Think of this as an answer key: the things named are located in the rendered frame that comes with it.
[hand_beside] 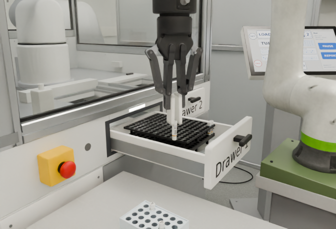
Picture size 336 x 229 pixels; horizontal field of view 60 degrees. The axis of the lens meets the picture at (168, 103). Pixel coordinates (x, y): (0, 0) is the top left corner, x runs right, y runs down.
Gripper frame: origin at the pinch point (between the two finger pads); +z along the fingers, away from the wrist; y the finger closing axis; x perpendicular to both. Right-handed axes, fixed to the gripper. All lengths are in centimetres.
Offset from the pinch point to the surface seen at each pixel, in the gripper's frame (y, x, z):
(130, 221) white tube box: -12.8, -6.2, 21.8
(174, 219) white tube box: -3.5, -8.4, 22.5
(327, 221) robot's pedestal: 43, -10, 35
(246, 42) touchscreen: 72, 71, -10
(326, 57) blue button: 108, 51, -2
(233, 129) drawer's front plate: 18.8, 3.2, 8.7
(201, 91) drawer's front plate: 36, 53, 10
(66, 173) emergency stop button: -24.3, 5.3, 13.9
